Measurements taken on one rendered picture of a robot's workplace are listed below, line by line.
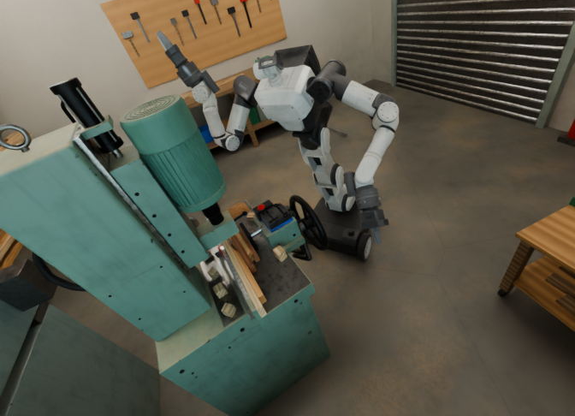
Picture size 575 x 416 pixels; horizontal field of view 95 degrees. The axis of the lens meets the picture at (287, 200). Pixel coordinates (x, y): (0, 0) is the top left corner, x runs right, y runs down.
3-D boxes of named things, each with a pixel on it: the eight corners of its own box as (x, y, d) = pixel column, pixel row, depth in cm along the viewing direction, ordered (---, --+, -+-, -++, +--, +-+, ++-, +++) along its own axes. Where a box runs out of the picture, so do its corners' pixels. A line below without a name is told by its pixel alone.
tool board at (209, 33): (287, 37, 367) (269, -49, 310) (147, 89, 337) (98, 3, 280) (286, 37, 370) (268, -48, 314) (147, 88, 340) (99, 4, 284)
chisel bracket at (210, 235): (241, 234, 101) (233, 219, 95) (208, 254, 97) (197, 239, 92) (234, 224, 106) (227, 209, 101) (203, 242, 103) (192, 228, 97)
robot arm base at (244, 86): (242, 103, 143) (246, 81, 141) (264, 108, 140) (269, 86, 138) (229, 97, 129) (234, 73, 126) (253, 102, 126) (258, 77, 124)
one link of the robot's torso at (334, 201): (332, 197, 219) (316, 158, 183) (355, 201, 208) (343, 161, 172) (325, 212, 212) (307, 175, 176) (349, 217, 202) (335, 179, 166)
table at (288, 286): (338, 277, 93) (335, 268, 89) (263, 329, 86) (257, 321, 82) (265, 199, 138) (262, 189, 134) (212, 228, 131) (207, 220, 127)
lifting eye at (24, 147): (39, 145, 62) (14, 120, 58) (11, 157, 60) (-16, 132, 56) (40, 144, 63) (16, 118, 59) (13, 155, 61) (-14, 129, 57)
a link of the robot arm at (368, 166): (365, 190, 106) (380, 160, 107) (368, 186, 98) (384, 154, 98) (350, 182, 108) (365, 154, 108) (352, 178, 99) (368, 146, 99)
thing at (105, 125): (126, 146, 68) (77, 78, 57) (94, 160, 66) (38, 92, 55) (125, 137, 73) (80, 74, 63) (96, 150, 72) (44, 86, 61)
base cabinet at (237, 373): (332, 355, 151) (308, 290, 107) (243, 425, 137) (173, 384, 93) (293, 297, 184) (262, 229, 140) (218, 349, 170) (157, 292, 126)
